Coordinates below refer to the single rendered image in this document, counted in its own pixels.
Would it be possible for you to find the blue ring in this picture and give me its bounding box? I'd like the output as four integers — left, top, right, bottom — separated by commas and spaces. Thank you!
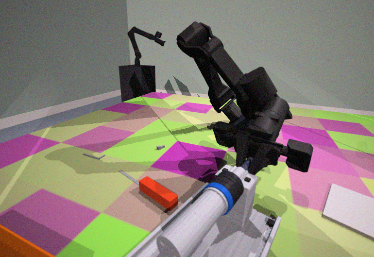
203, 183, 233, 215

